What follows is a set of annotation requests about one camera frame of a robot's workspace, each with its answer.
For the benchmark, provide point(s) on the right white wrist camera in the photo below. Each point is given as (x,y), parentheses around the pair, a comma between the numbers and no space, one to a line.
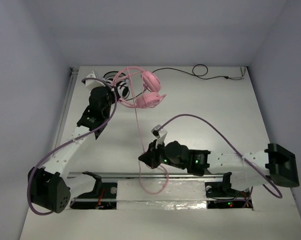
(160,133)

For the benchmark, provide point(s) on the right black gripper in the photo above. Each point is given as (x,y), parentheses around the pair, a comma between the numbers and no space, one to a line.
(151,157)

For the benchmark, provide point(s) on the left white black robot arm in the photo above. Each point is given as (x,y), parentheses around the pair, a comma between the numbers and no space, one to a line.
(48,184)

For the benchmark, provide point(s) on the pink over-ear headphones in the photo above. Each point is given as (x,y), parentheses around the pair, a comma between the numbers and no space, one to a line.
(150,88)

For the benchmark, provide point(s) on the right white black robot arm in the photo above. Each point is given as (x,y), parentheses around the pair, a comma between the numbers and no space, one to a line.
(273,165)

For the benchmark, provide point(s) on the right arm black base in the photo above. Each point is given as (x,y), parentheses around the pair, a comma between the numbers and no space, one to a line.
(221,195)

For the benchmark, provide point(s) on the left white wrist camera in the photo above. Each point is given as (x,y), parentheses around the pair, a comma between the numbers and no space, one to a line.
(91,81)

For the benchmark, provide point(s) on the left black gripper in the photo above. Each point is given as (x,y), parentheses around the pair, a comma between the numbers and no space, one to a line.
(116,88)

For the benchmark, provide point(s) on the metal base rail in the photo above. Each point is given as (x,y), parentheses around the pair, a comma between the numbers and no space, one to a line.
(134,188)

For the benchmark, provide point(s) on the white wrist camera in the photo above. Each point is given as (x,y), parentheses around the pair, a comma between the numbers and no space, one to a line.
(160,133)
(91,81)

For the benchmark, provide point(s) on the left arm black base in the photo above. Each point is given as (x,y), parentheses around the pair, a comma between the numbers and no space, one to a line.
(103,196)

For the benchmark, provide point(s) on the black white striped headphones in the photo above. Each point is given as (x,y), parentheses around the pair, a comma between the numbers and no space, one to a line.
(121,86)

